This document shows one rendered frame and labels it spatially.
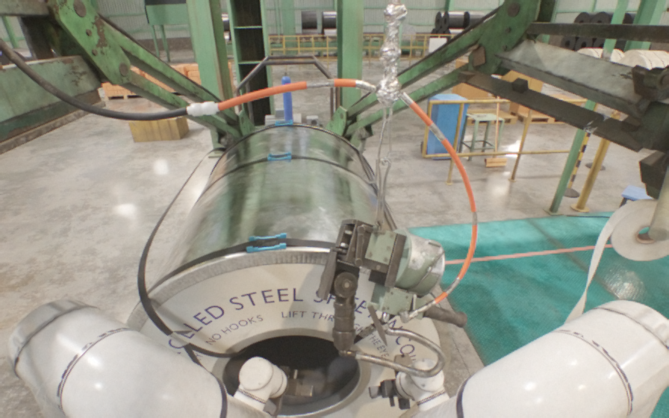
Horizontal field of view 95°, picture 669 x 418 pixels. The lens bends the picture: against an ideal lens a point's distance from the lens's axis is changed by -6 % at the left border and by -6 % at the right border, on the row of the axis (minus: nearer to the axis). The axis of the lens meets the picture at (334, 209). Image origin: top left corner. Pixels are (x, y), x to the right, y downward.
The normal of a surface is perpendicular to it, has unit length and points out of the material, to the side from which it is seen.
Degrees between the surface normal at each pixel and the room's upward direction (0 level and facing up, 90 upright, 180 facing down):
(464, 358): 0
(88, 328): 15
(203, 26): 90
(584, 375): 19
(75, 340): 6
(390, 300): 58
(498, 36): 90
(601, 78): 50
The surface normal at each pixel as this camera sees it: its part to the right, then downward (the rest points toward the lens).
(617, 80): -0.74, -0.43
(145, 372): 0.45, -0.77
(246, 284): 0.10, 0.50
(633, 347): 0.10, -0.70
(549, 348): -0.36, -0.92
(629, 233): -0.33, 0.47
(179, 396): 0.78, -0.43
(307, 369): -0.19, -0.84
